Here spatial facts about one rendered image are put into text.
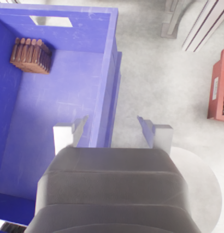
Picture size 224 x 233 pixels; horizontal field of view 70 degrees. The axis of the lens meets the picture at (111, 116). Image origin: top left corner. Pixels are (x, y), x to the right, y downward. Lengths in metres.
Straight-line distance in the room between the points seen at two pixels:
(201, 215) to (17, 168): 0.64
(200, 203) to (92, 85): 0.52
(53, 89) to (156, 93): 0.48
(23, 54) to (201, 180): 0.70
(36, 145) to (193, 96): 0.72
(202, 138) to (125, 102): 0.40
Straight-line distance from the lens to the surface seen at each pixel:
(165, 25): 1.00
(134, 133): 0.80
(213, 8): 0.74
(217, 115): 0.76
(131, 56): 0.90
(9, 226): 0.89
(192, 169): 0.58
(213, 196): 0.62
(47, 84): 0.68
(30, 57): 0.64
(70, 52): 0.70
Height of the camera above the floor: 0.79
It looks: 80 degrees down
